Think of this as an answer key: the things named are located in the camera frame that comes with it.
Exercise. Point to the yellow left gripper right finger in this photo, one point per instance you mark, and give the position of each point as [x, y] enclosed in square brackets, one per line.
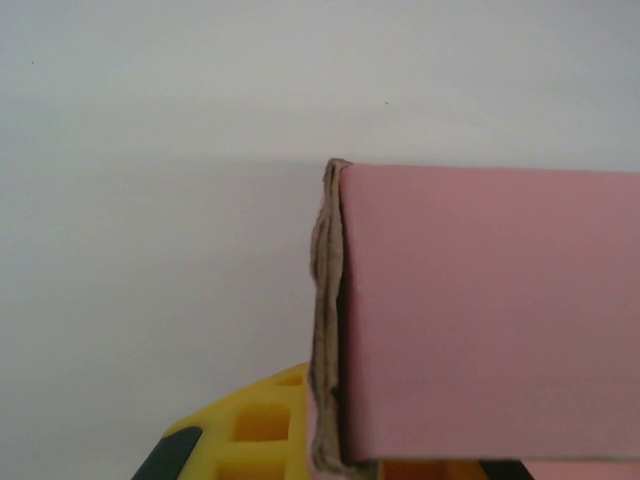
[440, 471]

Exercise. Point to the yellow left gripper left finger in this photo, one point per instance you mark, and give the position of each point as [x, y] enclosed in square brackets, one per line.
[210, 450]

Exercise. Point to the pink cloth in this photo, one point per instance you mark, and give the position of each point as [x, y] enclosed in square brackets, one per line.
[475, 300]

